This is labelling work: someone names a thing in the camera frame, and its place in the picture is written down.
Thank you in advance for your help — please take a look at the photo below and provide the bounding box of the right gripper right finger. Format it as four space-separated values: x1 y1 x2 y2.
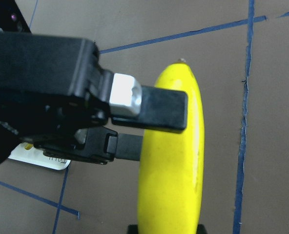
196 224 206 234

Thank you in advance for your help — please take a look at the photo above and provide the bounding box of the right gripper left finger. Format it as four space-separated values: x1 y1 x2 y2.
127 224 139 234

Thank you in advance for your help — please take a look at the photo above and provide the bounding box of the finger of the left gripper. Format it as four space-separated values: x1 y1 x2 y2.
109 73 188 133
107 134 143 161

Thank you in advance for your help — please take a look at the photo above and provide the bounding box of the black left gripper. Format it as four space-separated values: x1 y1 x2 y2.
0 32 118 165

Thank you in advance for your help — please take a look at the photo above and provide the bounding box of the white bear tray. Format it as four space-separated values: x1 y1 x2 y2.
8 142 71 171

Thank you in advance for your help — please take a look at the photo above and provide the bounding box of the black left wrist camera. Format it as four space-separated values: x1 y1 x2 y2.
0 0 31 33

